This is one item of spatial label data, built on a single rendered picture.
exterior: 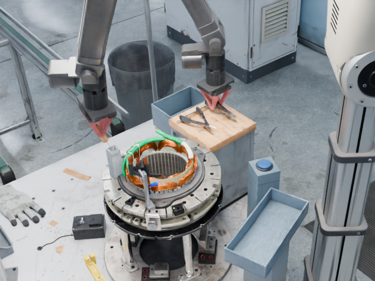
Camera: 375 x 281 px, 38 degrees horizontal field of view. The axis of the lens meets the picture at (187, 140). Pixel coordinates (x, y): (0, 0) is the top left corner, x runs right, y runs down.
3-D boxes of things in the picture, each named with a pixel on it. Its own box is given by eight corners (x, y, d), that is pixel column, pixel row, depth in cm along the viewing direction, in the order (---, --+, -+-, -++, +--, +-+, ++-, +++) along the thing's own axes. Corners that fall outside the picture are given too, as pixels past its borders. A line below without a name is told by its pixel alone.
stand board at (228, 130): (168, 125, 175) (168, 119, 173) (214, 102, 184) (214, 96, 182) (210, 154, 162) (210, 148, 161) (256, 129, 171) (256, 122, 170)
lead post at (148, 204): (148, 212, 137) (144, 176, 129) (144, 205, 138) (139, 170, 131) (155, 209, 137) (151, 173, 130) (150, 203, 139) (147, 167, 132)
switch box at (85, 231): (76, 226, 178) (73, 213, 174) (106, 223, 178) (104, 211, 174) (73, 240, 173) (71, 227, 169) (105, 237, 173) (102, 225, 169)
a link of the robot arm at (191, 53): (221, 40, 152) (220, 23, 158) (180, 41, 153) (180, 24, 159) (221, 75, 160) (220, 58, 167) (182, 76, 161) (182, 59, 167)
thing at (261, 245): (261, 339, 142) (265, 266, 125) (224, 320, 147) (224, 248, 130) (300, 273, 159) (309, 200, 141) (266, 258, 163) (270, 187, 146)
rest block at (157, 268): (150, 267, 158) (149, 262, 157) (168, 266, 158) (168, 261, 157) (149, 279, 155) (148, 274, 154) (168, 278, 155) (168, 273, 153)
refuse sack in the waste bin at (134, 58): (102, 105, 337) (94, 54, 316) (155, 83, 354) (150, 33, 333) (136, 134, 312) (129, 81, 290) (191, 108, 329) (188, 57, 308)
